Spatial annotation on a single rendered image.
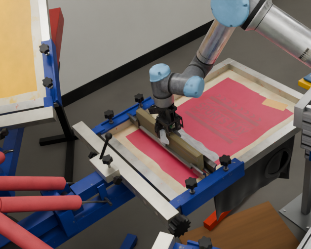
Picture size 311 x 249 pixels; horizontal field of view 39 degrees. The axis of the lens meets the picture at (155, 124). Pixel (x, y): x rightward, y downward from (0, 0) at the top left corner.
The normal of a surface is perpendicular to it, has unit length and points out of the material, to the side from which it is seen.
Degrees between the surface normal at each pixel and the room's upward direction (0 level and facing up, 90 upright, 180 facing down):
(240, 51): 0
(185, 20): 90
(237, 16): 86
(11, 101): 32
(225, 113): 0
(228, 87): 0
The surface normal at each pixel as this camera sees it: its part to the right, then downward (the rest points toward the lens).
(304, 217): -0.14, -0.76
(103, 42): 0.58, 0.44
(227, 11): -0.57, 0.53
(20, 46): -0.07, -0.32
